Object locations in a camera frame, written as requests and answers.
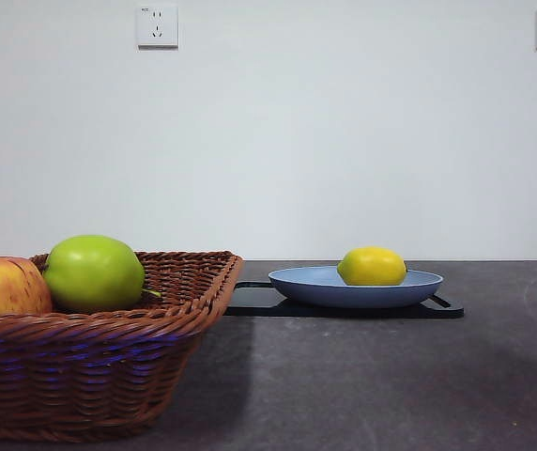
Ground blue round plate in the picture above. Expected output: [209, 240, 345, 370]
[268, 265, 445, 310]

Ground red yellow apple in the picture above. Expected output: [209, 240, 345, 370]
[0, 256, 54, 317]

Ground brown woven wicker basket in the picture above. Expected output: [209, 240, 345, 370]
[0, 250, 245, 443]

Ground green apple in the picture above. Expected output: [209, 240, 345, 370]
[42, 234, 162, 313]

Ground yellow lemon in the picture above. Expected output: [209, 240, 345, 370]
[337, 246, 408, 287]

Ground black flat tray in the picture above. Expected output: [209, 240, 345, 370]
[224, 280, 466, 319]

